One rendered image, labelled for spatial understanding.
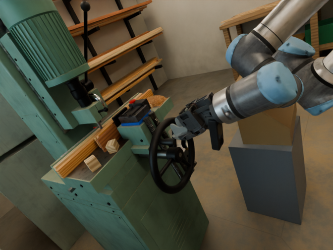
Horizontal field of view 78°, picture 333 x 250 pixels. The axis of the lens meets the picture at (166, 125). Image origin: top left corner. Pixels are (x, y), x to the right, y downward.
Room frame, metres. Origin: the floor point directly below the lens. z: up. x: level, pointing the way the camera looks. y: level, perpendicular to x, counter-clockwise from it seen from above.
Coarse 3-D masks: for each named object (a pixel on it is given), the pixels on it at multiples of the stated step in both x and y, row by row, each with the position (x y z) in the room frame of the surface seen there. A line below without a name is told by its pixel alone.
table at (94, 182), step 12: (168, 108) 1.00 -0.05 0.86; (120, 144) 0.75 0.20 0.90; (132, 144) 0.76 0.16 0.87; (96, 156) 0.74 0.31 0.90; (108, 156) 0.70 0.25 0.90; (120, 156) 0.70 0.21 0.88; (84, 168) 0.69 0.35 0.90; (108, 168) 0.65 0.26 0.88; (72, 180) 0.66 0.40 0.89; (84, 180) 0.61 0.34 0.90; (96, 180) 0.60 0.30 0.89; (108, 180) 0.63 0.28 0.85; (96, 192) 0.59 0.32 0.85
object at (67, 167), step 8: (144, 96) 1.13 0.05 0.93; (88, 144) 0.80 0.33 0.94; (96, 144) 0.82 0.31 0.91; (80, 152) 0.76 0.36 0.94; (88, 152) 0.78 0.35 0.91; (72, 160) 0.73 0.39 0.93; (80, 160) 0.75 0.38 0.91; (64, 168) 0.70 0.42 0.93; (72, 168) 0.72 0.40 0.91; (64, 176) 0.69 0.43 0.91
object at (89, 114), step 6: (96, 102) 0.87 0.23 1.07; (78, 108) 0.90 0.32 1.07; (84, 108) 0.86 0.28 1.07; (90, 108) 0.83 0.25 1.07; (96, 108) 0.85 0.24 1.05; (102, 108) 0.86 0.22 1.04; (72, 114) 0.91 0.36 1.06; (78, 114) 0.88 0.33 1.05; (84, 114) 0.85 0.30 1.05; (90, 114) 0.83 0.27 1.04; (96, 114) 0.83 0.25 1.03; (102, 114) 0.85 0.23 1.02; (78, 120) 0.90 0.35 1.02; (84, 120) 0.87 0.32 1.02; (90, 120) 0.84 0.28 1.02; (96, 120) 0.82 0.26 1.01
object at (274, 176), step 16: (240, 144) 0.87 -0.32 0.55; (256, 144) 0.82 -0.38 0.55; (240, 160) 0.86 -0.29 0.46; (256, 160) 0.80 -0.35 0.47; (272, 160) 0.74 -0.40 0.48; (288, 160) 0.69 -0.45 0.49; (240, 176) 0.88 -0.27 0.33; (256, 176) 0.81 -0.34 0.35; (272, 176) 0.76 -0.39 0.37; (288, 176) 0.70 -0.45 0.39; (304, 176) 0.86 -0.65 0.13; (256, 192) 0.83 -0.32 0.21; (272, 192) 0.77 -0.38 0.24; (288, 192) 0.71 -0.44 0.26; (304, 192) 0.82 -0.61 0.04; (256, 208) 0.85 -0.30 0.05; (272, 208) 0.78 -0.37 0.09; (288, 208) 0.72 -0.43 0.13
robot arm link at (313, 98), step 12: (324, 60) 0.63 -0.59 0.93; (300, 72) 0.68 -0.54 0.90; (312, 72) 0.63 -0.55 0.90; (324, 72) 0.60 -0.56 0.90; (312, 84) 0.62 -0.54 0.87; (324, 84) 0.59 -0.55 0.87; (312, 96) 0.62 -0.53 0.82; (324, 96) 0.59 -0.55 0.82; (312, 108) 0.61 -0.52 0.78; (324, 108) 0.58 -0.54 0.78
